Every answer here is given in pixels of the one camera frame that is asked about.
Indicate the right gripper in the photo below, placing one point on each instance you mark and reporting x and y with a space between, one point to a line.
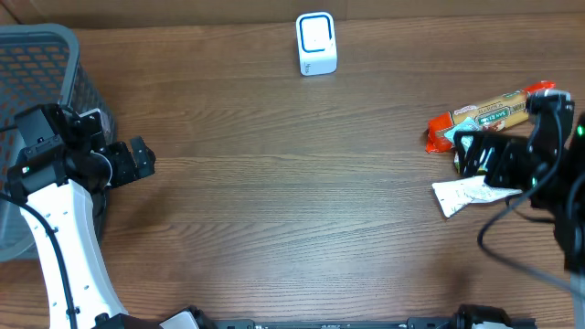
503 149

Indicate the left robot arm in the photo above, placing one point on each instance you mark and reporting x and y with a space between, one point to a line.
62 169

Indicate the green juice carton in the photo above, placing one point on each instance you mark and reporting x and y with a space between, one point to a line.
456 163

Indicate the white cosmetic tube gold cap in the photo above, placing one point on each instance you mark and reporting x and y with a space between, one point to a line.
455 195

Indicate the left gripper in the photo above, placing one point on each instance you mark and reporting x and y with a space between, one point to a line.
130 170

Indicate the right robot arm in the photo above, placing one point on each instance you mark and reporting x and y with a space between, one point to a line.
561 193

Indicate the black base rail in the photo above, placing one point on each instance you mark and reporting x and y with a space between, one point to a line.
452 322

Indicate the grey plastic shopping basket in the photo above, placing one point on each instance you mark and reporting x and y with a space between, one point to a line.
39 64

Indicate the white barcode scanner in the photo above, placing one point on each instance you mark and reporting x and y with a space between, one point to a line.
316 42

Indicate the orange biscuit roll package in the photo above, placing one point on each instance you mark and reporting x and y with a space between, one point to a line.
493 115

